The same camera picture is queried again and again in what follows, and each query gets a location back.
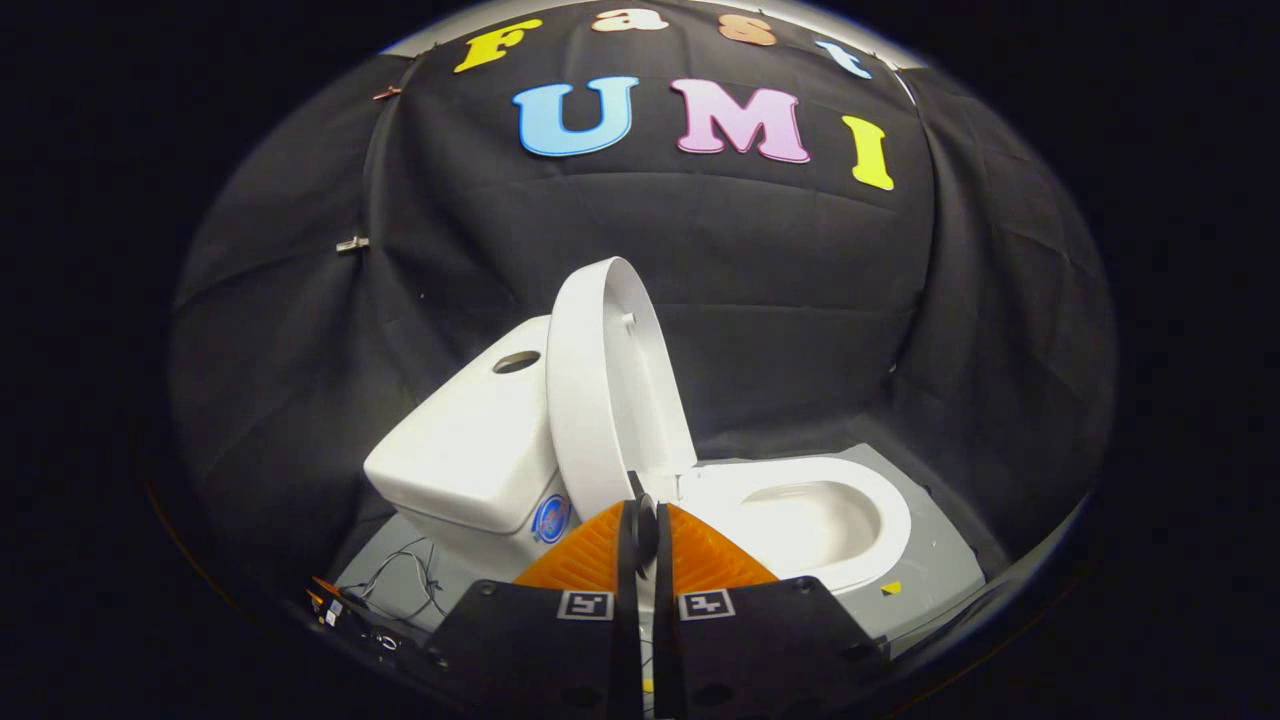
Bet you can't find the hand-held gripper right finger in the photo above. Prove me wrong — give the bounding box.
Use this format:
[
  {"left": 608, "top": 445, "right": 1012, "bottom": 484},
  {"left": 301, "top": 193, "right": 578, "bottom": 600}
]
[{"left": 655, "top": 503, "right": 886, "bottom": 720}]

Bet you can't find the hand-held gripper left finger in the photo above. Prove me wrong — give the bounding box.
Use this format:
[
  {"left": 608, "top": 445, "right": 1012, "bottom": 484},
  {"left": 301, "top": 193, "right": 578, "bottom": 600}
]
[{"left": 425, "top": 500, "right": 644, "bottom": 720}]

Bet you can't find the round black lid lifter tab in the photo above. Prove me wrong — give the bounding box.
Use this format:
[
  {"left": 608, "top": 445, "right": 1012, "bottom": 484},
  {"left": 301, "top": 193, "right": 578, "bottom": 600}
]
[{"left": 628, "top": 470, "right": 661, "bottom": 568}]

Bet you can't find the white toilet lid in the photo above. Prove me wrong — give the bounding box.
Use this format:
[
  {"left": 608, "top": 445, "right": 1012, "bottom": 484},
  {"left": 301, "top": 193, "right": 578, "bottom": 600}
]
[{"left": 546, "top": 257, "right": 698, "bottom": 521}]

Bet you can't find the white toilet seat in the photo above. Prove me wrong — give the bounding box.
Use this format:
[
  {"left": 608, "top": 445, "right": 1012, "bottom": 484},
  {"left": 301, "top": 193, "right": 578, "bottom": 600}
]
[{"left": 675, "top": 455, "right": 913, "bottom": 593}]

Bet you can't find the white toilet tank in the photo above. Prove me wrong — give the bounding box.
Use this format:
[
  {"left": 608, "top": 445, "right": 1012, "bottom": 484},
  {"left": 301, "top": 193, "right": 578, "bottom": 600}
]
[{"left": 363, "top": 315, "right": 576, "bottom": 583}]

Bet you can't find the grey base board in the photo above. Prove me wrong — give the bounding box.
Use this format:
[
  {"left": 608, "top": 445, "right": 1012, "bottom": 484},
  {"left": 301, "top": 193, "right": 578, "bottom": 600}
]
[{"left": 335, "top": 443, "right": 986, "bottom": 643}]

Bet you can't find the black orange device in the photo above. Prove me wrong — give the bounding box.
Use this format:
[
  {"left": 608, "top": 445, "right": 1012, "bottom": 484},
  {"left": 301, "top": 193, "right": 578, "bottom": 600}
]
[{"left": 305, "top": 575, "right": 401, "bottom": 653}]

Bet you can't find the black backdrop cloth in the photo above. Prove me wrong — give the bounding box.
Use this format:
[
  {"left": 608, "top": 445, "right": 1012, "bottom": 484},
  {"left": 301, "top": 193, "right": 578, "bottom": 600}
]
[{"left": 170, "top": 0, "right": 1116, "bottom": 601}]

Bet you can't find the bundle of thin black cables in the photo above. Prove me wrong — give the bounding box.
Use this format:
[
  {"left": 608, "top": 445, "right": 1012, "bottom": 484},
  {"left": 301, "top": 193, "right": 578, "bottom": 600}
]
[{"left": 340, "top": 538, "right": 448, "bottom": 623}]

